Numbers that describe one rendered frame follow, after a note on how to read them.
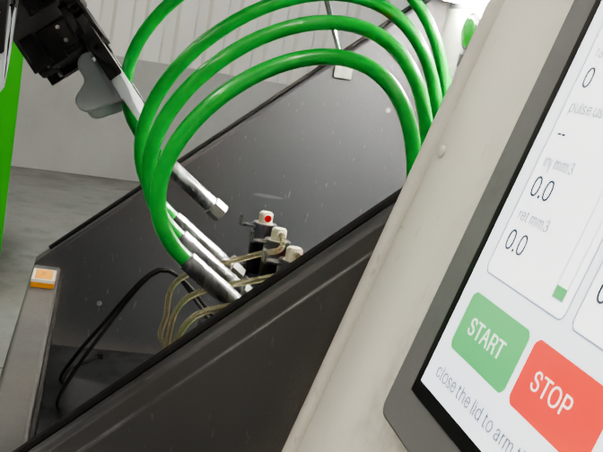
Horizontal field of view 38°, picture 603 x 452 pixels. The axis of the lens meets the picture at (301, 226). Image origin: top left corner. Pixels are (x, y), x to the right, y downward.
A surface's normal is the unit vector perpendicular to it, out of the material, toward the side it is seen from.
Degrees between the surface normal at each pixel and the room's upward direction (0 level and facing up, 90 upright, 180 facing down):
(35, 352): 0
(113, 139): 90
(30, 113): 90
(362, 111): 90
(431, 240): 76
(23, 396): 0
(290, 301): 90
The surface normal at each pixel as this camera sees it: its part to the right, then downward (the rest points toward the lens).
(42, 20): 0.01, -0.03
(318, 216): 0.21, 0.23
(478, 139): -0.89, -0.36
